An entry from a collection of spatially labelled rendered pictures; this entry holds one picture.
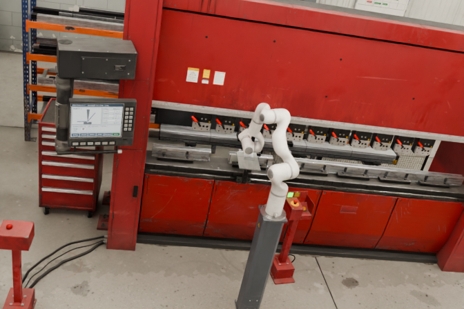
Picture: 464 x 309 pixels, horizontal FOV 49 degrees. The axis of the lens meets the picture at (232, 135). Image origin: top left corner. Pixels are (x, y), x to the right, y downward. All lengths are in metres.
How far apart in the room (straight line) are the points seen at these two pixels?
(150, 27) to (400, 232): 3.04
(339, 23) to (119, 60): 1.67
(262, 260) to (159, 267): 1.06
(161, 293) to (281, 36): 2.28
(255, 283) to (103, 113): 1.73
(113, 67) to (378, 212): 2.78
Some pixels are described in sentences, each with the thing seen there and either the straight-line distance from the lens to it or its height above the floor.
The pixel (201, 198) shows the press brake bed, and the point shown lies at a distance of 4.44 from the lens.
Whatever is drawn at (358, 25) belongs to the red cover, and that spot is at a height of 2.24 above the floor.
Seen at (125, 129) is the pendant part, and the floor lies 1.38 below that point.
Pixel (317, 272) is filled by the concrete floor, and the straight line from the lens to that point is 4.91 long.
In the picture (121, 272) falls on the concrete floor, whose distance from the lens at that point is 4.50.
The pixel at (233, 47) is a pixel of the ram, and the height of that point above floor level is 1.92.
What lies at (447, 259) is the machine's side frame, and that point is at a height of 0.16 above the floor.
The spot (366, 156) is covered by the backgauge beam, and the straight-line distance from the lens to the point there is 5.00.
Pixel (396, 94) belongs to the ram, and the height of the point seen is 1.71.
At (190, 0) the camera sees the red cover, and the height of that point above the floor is 2.24.
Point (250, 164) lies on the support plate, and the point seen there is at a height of 1.00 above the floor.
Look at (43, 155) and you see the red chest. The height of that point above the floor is 0.68.
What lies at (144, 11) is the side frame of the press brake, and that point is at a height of 2.17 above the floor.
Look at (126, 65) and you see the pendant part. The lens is 3.47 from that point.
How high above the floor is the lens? 3.18
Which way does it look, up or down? 28 degrees down
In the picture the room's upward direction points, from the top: 12 degrees clockwise
